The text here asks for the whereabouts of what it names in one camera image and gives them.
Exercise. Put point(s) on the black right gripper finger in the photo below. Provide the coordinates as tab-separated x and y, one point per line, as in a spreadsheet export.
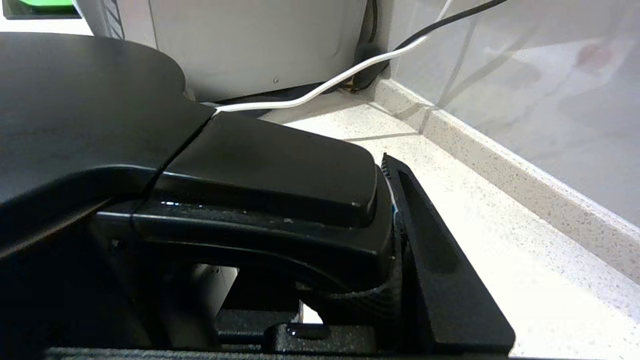
440	280

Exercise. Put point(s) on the green tray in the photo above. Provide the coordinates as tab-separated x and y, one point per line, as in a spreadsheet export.
45	5

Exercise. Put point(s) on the black electric kettle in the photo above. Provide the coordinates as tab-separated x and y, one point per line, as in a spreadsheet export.
250	165

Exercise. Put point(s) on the silver microwave oven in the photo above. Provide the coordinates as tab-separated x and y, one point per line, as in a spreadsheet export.
250	45

